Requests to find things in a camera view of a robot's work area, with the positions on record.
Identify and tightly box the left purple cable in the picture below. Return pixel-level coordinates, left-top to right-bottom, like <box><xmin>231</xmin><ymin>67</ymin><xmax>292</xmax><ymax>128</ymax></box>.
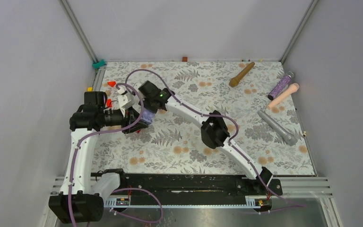
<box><xmin>68</xmin><ymin>83</ymin><xmax>164</xmax><ymax>227</ymax></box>

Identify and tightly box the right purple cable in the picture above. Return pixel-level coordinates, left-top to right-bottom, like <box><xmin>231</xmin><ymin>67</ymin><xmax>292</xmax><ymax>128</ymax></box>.
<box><xmin>124</xmin><ymin>69</ymin><xmax>306</xmax><ymax>215</ymax></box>

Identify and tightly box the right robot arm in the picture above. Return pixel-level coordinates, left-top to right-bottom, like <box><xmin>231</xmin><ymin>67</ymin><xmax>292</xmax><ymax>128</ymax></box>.
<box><xmin>138</xmin><ymin>81</ymin><xmax>273</xmax><ymax>195</ymax></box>

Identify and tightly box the purple cable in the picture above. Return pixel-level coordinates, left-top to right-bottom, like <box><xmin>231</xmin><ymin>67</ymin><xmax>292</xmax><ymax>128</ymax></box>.
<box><xmin>68</xmin><ymin>83</ymin><xmax>164</xmax><ymax>227</ymax></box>
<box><xmin>124</xmin><ymin>69</ymin><xmax>306</xmax><ymax>215</ymax></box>

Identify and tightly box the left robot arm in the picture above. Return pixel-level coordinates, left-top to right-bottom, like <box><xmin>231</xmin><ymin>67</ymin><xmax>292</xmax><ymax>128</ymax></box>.
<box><xmin>48</xmin><ymin>91</ymin><xmax>140</xmax><ymax>225</ymax></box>

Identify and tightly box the purple glitter tube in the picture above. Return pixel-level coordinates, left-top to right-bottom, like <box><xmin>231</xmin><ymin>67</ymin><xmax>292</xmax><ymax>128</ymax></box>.
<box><xmin>267</xmin><ymin>71</ymin><xmax>294</xmax><ymax>100</ymax></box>

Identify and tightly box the red triangular block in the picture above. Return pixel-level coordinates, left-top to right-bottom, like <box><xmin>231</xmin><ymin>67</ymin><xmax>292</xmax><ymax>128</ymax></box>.
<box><xmin>107</xmin><ymin>81</ymin><xmax>117</xmax><ymax>87</ymax></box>

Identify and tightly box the teal arch block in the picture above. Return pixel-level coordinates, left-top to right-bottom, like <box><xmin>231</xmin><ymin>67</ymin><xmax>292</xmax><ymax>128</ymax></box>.
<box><xmin>92</xmin><ymin>59</ymin><xmax>106</xmax><ymax>70</ymax></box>

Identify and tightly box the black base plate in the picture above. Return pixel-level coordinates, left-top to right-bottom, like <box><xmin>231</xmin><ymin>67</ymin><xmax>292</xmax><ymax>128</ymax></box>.
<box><xmin>98</xmin><ymin>172</ymin><xmax>284</xmax><ymax>206</ymax></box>

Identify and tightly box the brown wooden stick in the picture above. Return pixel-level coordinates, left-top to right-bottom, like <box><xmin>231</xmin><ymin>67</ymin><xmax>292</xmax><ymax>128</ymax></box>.
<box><xmin>229</xmin><ymin>62</ymin><xmax>255</xmax><ymax>87</ymax></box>

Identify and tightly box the grey metal cylinder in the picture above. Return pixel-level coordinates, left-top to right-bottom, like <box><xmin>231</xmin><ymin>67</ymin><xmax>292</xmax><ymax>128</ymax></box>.
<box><xmin>257</xmin><ymin>110</ymin><xmax>298</xmax><ymax>146</ymax></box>

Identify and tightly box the floral patterned mat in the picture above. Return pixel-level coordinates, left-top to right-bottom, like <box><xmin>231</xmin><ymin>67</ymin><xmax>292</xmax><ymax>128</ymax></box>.
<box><xmin>92</xmin><ymin>61</ymin><xmax>316</xmax><ymax>175</ymax></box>

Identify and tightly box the pink flesh-coloured stick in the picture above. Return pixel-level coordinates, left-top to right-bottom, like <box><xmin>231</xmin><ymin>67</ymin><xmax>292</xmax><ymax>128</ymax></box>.
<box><xmin>267</xmin><ymin>83</ymin><xmax>300</xmax><ymax>109</ymax></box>

